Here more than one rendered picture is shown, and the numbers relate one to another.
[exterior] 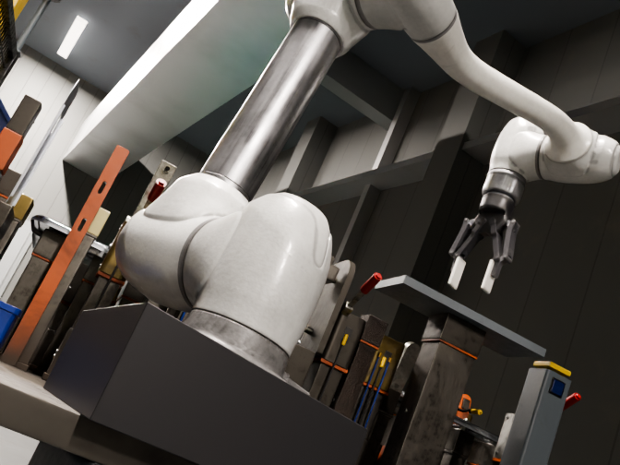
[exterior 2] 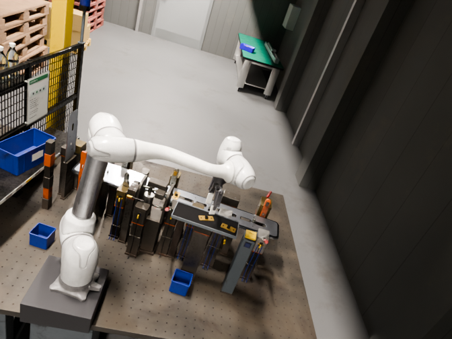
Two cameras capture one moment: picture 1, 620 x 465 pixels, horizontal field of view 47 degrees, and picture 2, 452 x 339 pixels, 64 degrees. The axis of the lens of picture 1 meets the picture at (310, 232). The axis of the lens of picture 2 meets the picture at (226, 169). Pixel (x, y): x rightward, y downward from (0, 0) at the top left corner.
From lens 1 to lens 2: 183 cm
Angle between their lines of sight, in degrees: 49
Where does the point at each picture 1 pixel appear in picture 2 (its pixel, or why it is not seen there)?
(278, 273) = (69, 273)
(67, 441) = not seen: hidden behind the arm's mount
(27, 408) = (12, 313)
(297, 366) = (154, 227)
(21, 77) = not seen: outside the picture
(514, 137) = (221, 151)
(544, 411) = (242, 251)
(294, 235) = (72, 263)
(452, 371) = (200, 239)
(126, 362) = (21, 313)
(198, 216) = (66, 234)
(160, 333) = (25, 308)
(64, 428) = not seen: hidden behind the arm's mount
